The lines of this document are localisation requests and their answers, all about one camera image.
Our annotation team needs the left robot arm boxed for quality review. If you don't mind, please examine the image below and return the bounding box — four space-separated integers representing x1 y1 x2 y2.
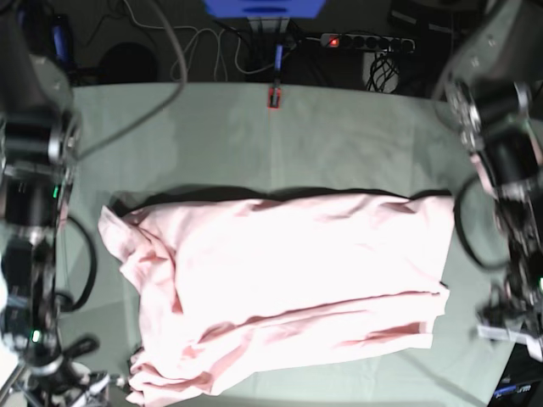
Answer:
433 1 542 360

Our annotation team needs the black power strip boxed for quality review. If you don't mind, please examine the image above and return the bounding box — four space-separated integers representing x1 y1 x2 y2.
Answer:
320 33 417 54

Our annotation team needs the centre red black clamp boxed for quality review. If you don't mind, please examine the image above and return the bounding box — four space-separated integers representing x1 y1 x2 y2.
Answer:
267 86 281 109

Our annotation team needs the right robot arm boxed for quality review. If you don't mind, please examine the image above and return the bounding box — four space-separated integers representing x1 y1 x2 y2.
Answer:
1 1 126 406

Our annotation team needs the white cable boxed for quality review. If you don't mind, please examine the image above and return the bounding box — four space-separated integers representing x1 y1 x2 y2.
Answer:
169 27 272 82

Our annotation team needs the grey-green table cloth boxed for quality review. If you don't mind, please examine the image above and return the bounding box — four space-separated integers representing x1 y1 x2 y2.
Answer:
70 83 512 406

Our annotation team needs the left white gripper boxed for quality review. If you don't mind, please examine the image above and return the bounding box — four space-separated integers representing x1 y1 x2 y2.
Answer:
477 283 542 360

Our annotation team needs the pink t-shirt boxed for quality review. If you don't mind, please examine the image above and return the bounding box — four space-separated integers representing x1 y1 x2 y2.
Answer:
98 192 454 406

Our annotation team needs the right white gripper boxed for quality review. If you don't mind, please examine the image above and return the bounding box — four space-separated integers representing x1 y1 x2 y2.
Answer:
25 352 127 406

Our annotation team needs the blue box on stand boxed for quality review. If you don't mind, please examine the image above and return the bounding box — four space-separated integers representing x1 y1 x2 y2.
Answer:
203 0 326 19

